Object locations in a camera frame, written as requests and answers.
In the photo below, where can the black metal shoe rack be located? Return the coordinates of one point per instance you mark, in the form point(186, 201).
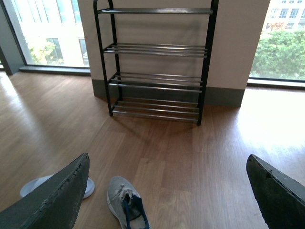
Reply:
point(155, 61)

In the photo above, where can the light blue slide sandal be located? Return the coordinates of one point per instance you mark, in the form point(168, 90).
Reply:
point(30, 186)

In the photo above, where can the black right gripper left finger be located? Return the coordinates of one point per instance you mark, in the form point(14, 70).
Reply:
point(54, 204)

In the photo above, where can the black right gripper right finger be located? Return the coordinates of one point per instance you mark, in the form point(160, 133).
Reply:
point(281, 199)

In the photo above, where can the grey knit sneaker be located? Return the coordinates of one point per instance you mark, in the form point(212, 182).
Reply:
point(126, 205)

